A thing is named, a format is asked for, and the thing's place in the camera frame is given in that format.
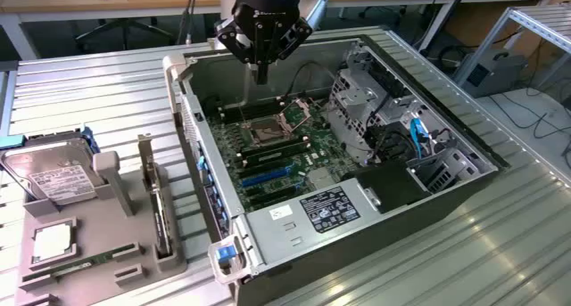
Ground teal plastic piece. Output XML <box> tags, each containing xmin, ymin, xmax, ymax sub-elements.
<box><xmin>0</xmin><ymin>135</ymin><xmax>24</xmax><ymax>150</ymax></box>

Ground silver perforated disk bay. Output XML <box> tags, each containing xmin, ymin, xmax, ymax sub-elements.
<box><xmin>406</xmin><ymin>147</ymin><xmax>500</xmax><ymax>195</ymax></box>

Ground green RAM stick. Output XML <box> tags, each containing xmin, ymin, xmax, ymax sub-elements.
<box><xmin>20</xmin><ymin>242</ymin><xmax>139</xmax><ymax>283</ymax></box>

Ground black wire bundle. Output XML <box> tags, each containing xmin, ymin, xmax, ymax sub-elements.
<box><xmin>364</xmin><ymin>124</ymin><xmax>414</xmax><ymax>165</ymax></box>

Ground black RAM stick with label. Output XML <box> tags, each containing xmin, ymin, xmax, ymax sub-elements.
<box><xmin>243</xmin><ymin>142</ymin><xmax>311</xmax><ymax>165</ymax></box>

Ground open black PC case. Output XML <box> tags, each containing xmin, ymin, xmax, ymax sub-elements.
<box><xmin>161</xmin><ymin>33</ymin><xmax>514</xmax><ymax>306</ymax></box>

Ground thin red black wire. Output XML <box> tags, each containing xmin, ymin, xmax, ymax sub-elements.
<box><xmin>426</xmin><ymin>127</ymin><xmax>454</xmax><ymax>145</ymax></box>

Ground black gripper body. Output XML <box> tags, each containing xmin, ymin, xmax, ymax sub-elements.
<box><xmin>231</xmin><ymin>0</ymin><xmax>303</xmax><ymax>58</ymax></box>

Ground black floor cables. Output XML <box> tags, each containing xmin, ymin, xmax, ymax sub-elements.
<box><xmin>486</xmin><ymin>85</ymin><xmax>571</xmax><ymax>140</ymax></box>

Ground blue data wire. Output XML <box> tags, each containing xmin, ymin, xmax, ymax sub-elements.
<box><xmin>408</xmin><ymin>118</ymin><xmax>427</xmax><ymax>160</ymax></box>

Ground wooden desk with box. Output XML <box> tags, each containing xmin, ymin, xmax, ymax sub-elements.
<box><xmin>0</xmin><ymin>0</ymin><xmax>224</xmax><ymax>61</ymax></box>

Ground blue expansion slot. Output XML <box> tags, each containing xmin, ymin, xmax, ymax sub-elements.
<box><xmin>240</xmin><ymin>170</ymin><xmax>293</xmax><ymax>188</ymax></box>

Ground black coiled cable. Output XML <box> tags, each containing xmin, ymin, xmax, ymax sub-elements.
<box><xmin>439</xmin><ymin>44</ymin><xmax>467</xmax><ymax>69</ymax></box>

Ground silver hard disk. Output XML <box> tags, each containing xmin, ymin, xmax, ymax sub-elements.
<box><xmin>0</xmin><ymin>139</ymin><xmax>100</xmax><ymax>206</ymax></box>

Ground silver metal drive cage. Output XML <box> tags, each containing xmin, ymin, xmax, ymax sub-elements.
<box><xmin>327</xmin><ymin>67</ymin><xmax>406</xmax><ymax>168</ymax></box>

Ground CPU socket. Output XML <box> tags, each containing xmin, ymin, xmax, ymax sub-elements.
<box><xmin>243</xmin><ymin>117</ymin><xmax>291</xmax><ymax>147</ymax></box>

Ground blue case latch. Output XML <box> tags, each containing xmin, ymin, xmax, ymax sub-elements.
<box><xmin>213</xmin><ymin>247</ymin><xmax>236</xmax><ymax>263</ymax></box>

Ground black plastic air duct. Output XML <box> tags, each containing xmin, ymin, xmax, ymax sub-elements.
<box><xmin>340</xmin><ymin>160</ymin><xmax>432</xmax><ymax>215</ymax></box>

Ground black office chair base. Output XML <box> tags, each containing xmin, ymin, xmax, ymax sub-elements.
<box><xmin>73</xmin><ymin>17</ymin><xmax>176</xmax><ymax>52</ymax></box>

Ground long black expansion slot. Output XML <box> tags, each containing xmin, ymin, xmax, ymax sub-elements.
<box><xmin>249</xmin><ymin>192</ymin><xmax>303</xmax><ymax>210</ymax></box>
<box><xmin>247</xmin><ymin>184</ymin><xmax>296</xmax><ymax>202</ymax></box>
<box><xmin>237</xmin><ymin>163</ymin><xmax>287</xmax><ymax>179</ymax></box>

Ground metal socket cover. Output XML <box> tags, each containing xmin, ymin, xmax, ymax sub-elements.
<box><xmin>275</xmin><ymin>98</ymin><xmax>313</xmax><ymax>134</ymax></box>

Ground green motherboard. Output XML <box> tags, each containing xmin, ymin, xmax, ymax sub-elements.
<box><xmin>205</xmin><ymin>95</ymin><xmax>360</xmax><ymax>214</ymax></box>

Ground silver power supply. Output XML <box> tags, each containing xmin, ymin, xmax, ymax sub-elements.
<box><xmin>243</xmin><ymin>177</ymin><xmax>390</xmax><ymax>267</ymax></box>

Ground graphics card with black shroud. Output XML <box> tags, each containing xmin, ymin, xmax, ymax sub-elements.
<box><xmin>136</xmin><ymin>133</ymin><xmax>180</xmax><ymax>264</ymax></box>

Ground grey parts rack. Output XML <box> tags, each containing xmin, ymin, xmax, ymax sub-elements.
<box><xmin>16</xmin><ymin>150</ymin><xmax>188</xmax><ymax>306</ymax></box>

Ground grey equipment box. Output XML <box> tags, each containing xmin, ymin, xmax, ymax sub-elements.
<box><xmin>454</xmin><ymin>49</ymin><xmax>531</xmax><ymax>99</ymax></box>

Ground aluminium profile frame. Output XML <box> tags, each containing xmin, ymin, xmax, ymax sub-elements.
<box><xmin>450</xmin><ymin>3</ymin><xmax>571</xmax><ymax>93</ymax></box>

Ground silver CPU chip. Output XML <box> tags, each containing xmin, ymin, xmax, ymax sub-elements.
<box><xmin>33</xmin><ymin>224</ymin><xmax>76</xmax><ymax>263</ymax></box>

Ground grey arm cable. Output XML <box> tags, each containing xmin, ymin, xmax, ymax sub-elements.
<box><xmin>176</xmin><ymin>0</ymin><xmax>197</xmax><ymax>45</ymax></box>

